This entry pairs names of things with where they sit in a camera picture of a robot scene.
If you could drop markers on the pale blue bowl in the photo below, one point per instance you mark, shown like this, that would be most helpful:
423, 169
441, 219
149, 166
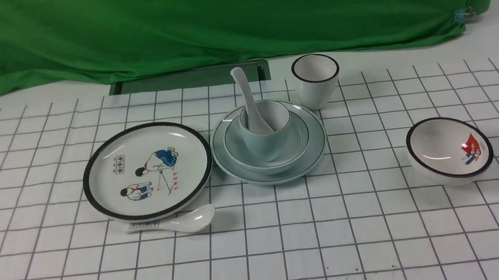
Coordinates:
294, 148

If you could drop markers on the pale blue cup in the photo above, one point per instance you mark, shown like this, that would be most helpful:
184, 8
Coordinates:
266, 146

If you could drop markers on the plain white ceramic spoon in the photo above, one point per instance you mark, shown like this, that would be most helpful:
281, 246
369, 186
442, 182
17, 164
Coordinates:
255, 122

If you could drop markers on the white grid tablecloth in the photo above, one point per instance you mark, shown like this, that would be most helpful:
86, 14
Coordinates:
361, 215

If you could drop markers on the white plate with cartoon figures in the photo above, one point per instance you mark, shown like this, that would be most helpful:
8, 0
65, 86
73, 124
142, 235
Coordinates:
148, 172

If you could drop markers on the pale blue plate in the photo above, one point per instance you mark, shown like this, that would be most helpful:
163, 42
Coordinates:
312, 157

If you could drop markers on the white cup with black rim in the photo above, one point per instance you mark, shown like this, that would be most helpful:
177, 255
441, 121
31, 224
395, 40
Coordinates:
316, 77

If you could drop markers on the white bowl with red flag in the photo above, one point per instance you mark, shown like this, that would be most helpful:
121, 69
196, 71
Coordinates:
447, 151

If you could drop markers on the green backdrop cloth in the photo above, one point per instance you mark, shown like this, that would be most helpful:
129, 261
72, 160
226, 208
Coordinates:
109, 41

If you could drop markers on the blue binder clip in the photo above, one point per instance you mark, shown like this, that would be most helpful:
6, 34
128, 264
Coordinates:
462, 16

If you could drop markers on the white spoon with patterned handle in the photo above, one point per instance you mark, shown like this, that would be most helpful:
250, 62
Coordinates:
192, 222

